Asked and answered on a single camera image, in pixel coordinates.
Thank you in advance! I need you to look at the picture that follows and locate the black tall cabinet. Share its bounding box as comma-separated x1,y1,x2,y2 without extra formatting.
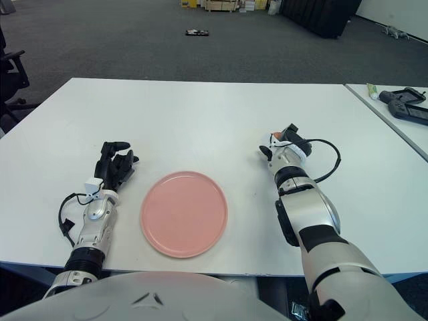
279,0,364,39

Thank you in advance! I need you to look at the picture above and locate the grey blue table frame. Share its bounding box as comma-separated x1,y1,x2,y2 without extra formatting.
0,260,428,292

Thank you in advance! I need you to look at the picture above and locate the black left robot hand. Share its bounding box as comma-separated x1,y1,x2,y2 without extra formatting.
93,141,140,195

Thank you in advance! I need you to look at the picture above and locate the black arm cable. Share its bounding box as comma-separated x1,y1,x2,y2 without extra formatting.
306,138,342,183
58,192,93,248

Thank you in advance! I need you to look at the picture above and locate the black office chair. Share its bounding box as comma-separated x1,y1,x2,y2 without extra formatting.
0,25,39,134

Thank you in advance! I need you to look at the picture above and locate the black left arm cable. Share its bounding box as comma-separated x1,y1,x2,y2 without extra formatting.
58,192,93,248

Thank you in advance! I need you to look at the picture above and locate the grey robot dog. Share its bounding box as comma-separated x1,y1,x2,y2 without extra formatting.
382,25,411,40

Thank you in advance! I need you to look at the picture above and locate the black controller frame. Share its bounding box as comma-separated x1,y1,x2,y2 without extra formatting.
379,86,428,105

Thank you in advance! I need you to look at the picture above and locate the black handheld game console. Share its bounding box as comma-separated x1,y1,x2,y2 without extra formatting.
387,99,428,127

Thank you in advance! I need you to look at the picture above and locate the pink round plate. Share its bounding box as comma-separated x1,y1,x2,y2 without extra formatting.
140,171,229,259

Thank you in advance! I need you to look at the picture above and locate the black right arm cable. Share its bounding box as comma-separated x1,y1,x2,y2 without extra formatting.
306,138,342,183

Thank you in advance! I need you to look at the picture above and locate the grey robot torso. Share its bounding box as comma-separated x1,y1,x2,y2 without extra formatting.
0,270,292,321

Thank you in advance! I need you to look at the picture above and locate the wooden crate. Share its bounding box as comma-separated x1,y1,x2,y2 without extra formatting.
204,0,239,13

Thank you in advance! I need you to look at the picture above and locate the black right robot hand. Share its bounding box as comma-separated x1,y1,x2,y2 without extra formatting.
259,123,314,161

